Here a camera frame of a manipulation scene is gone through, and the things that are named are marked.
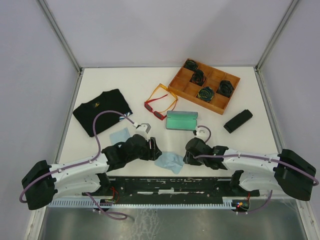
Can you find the grey-blue glasses case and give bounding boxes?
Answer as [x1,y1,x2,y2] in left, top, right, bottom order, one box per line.
[165,110,198,131]

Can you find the rolled dark tie top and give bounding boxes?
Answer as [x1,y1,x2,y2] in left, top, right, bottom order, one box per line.
[183,59,198,72]

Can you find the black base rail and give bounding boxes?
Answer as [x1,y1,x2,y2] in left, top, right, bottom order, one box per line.
[99,176,261,201]

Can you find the aluminium frame post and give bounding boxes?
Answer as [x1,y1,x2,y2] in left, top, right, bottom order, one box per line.
[36,0,84,73]
[254,0,301,71]

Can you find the orange wooden divider tray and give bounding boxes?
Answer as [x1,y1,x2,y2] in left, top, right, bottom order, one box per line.
[168,58,240,115]

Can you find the white slotted cable duct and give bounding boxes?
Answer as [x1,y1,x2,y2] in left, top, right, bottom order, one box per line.
[48,197,245,210]

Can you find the orange sunglasses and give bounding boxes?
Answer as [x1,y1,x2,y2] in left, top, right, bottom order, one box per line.
[147,83,178,113]

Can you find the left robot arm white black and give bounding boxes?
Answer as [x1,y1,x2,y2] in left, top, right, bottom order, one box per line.
[19,134,162,210]

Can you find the light blue cloth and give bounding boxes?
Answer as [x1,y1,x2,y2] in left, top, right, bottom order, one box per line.
[109,127,131,145]
[154,152,185,175]

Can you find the black glasses case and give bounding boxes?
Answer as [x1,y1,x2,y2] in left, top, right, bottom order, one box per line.
[223,109,253,134]

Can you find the rolled dark tie right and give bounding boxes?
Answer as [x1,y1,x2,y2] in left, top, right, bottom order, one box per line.
[216,80,235,98]

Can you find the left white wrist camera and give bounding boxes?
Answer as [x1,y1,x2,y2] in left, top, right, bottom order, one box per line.
[135,123,151,139]

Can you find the red sunglasses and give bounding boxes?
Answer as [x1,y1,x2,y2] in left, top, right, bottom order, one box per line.
[144,94,168,121]

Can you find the rolled dark tie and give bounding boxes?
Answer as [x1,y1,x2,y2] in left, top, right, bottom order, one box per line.
[183,59,198,72]
[190,69,206,86]
[216,80,235,98]

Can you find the black folded t-shirt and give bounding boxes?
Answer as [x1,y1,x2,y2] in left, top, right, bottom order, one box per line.
[73,89,133,137]

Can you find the right aluminium frame post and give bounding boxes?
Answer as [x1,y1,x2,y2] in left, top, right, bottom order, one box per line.
[254,0,301,71]

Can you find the left aluminium frame post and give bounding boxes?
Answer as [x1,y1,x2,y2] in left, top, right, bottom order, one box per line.
[36,0,84,73]

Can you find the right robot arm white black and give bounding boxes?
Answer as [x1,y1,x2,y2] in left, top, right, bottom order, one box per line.
[183,137,320,202]

